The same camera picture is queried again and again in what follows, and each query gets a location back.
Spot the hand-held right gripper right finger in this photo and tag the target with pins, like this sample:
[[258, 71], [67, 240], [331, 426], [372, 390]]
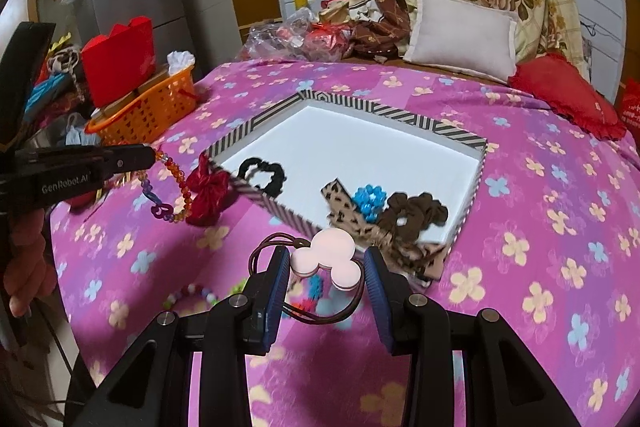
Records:
[[378, 302]]

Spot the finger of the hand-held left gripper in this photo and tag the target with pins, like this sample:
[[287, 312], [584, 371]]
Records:
[[127, 161]]

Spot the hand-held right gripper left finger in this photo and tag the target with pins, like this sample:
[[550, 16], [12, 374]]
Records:
[[274, 302]]

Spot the striped cardboard box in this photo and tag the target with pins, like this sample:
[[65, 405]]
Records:
[[350, 147]]

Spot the person's left hand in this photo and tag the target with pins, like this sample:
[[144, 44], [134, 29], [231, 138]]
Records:
[[30, 257]]

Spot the multicoloured flower hair clip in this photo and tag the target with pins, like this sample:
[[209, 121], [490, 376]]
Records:
[[314, 289]]

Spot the large orange plastic basket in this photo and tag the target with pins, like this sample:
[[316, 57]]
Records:
[[150, 107]]

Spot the white plastic bag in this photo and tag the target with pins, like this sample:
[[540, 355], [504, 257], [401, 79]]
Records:
[[75, 134]]

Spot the tan leopard hair bow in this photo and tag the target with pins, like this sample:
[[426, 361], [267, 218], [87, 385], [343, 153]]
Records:
[[422, 259]]

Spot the blue plastic pieces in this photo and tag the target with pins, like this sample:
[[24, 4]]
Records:
[[45, 93]]

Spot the red satin bow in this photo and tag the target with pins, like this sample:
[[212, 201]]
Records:
[[207, 192]]

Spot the red box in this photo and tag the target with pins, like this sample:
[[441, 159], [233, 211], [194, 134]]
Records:
[[117, 62]]

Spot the blue bead flower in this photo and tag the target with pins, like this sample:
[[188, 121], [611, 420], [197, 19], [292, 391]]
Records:
[[367, 199]]

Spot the brown scrunchie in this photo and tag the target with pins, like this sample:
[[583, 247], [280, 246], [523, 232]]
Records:
[[430, 207]]

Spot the leopard print bow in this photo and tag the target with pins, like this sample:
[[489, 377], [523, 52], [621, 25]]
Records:
[[340, 199]]

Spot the white tissue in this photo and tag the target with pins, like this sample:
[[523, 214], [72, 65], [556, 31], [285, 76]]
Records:
[[180, 59]]

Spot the black scrunchie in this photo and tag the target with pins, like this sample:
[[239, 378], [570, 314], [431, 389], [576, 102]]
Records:
[[245, 167]]

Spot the pink floral blanket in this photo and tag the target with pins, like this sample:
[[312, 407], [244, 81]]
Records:
[[525, 232]]

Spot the clear plastic bags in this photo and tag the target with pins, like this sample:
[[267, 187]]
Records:
[[280, 32]]

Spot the brown patterned blanket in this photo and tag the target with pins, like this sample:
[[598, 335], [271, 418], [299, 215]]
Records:
[[375, 32]]

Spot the red frilled cushion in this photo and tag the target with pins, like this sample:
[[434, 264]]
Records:
[[560, 87]]

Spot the white pillow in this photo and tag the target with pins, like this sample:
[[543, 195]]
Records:
[[460, 32]]

